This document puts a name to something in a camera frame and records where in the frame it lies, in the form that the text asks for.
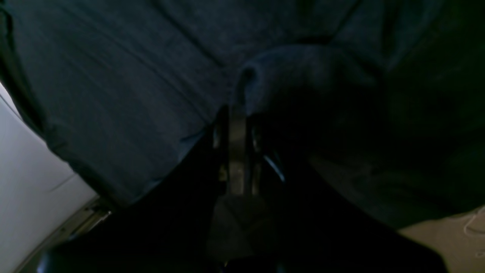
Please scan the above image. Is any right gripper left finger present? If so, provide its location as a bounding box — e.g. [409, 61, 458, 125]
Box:
[212, 105, 237, 194]

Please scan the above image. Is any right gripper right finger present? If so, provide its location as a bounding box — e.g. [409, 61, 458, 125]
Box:
[238, 111, 286, 196]

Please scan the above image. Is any dark grey T-shirt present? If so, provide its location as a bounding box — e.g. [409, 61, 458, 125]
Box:
[1, 0, 484, 229]

